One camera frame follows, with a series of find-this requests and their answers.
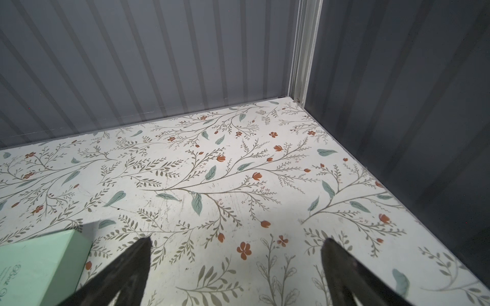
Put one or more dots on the mint green jewelry box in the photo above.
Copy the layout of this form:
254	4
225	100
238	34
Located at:
43	270

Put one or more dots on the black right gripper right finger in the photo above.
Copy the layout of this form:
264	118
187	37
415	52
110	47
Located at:
350	282

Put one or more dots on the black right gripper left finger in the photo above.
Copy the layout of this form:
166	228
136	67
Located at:
124	280

